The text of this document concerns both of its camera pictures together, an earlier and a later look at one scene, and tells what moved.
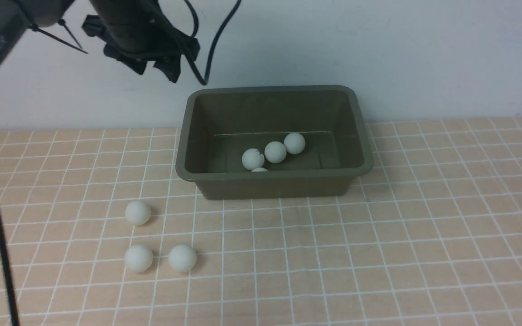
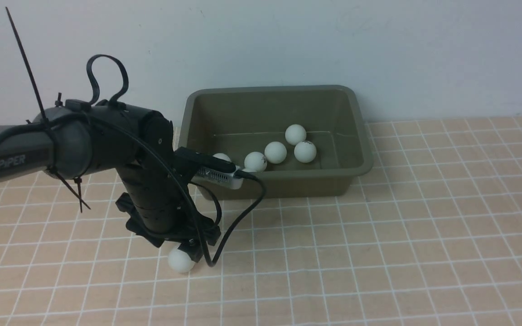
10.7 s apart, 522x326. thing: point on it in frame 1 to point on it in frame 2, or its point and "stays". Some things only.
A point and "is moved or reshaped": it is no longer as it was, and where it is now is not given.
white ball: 275,152 stays
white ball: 294,143 is moved or reshaped
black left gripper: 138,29 to 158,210
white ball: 182,258 stays
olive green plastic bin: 220,122 stays
